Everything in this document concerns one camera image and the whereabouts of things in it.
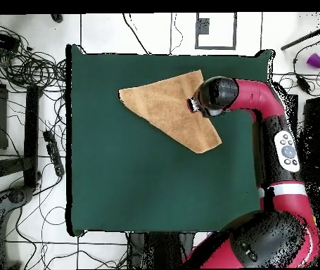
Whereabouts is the orange terry towel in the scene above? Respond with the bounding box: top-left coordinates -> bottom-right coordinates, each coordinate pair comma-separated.
118,69 -> 223,155

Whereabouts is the dark grey square patch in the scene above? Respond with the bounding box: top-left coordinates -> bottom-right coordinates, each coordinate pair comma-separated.
197,18 -> 210,35

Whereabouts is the black upright bar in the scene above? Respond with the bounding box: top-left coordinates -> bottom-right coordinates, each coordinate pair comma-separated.
23,85 -> 41,188
284,94 -> 300,133

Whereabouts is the dark green table cloth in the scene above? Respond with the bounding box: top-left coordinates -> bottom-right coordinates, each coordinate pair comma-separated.
65,44 -> 274,237

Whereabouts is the black power adapter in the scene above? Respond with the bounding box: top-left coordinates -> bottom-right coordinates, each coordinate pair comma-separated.
295,75 -> 313,96

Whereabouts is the black tripod pole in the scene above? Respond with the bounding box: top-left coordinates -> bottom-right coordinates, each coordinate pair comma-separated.
280,12 -> 320,51

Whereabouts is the purple cup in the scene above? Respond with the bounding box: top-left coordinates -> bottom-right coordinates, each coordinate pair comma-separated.
306,53 -> 320,70

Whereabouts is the black power strip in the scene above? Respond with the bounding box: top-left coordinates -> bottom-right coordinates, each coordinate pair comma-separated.
42,130 -> 65,178

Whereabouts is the dark grey stand foot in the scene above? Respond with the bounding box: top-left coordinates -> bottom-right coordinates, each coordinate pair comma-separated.
0,185 -> 34,269

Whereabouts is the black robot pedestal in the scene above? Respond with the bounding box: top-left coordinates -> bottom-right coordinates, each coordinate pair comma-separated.
127,231 -> 196,269

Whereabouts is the black cable tangle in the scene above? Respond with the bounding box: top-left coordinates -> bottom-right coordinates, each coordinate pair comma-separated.
0,16 -> 68,94

